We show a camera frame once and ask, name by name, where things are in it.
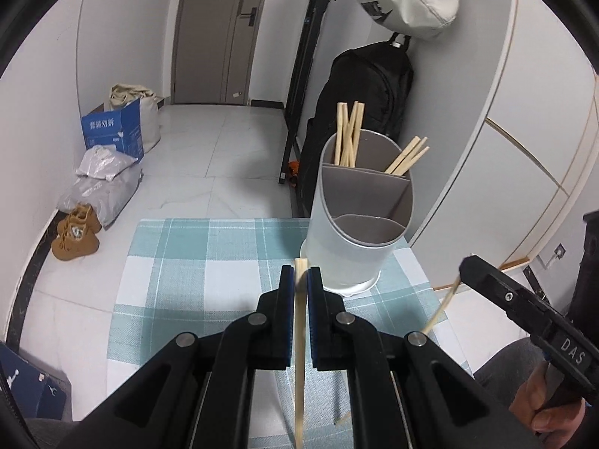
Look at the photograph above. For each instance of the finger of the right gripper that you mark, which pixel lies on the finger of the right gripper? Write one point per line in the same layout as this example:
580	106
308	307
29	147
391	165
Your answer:
520	304

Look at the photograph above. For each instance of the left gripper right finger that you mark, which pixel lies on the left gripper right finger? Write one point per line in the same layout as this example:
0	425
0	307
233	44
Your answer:
342	341

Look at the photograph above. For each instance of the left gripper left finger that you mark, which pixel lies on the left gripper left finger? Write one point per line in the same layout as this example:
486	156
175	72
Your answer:
261	340

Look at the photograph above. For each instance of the bamboo chopstick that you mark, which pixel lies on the bamboo chopstick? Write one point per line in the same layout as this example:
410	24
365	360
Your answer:
345	417
442	306
300	306

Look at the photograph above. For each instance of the person's right hand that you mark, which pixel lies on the person's right hand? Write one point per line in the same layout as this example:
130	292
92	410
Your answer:
529	407

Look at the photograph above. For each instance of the teal checked tablecloth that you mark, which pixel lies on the teal checked tablecloth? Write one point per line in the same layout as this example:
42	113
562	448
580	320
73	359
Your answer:
199	275

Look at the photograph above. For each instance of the grey divided utensil holder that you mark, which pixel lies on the grey divided utensil holder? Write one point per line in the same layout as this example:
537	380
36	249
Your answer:
359	214

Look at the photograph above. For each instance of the orange object on floor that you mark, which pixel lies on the orange object on floor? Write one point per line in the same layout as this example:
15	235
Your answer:
292	173

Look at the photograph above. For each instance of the chopstick in holder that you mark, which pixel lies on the chopstick in holder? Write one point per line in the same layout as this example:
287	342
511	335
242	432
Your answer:
358	135
349	116
339	133
406	165
413	146

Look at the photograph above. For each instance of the grey plastic parcel bag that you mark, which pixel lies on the grey plastic parcel bag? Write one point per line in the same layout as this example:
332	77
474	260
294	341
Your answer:
108	198

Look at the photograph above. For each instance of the tan suede shoe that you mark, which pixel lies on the tan suede shoe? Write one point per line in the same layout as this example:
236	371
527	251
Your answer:
75	241
82	214

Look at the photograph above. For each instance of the blue Jordan shoe box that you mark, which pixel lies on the blue Jordan shoe box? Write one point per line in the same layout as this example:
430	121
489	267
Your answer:
38	394

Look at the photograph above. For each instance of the white plastic parcel bag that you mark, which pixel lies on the white plastic parcel bag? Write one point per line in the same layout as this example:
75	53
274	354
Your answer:
104	162

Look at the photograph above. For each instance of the blue cardboard box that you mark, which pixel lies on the blue cardboard box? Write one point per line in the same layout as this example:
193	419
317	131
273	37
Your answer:
116	127

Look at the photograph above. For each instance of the beige canvas bag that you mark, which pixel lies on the beige canvas bag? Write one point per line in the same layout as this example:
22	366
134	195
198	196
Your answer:
148	103

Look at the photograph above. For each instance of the grey entrance door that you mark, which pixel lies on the grey entrance door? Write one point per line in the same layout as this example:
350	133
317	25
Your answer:
214	47

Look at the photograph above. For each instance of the wall power socket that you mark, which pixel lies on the wall power socket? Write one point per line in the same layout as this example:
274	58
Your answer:
559	252

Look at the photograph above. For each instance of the black metal rack frame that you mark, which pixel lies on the black metal rack frame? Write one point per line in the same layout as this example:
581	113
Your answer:
310	32

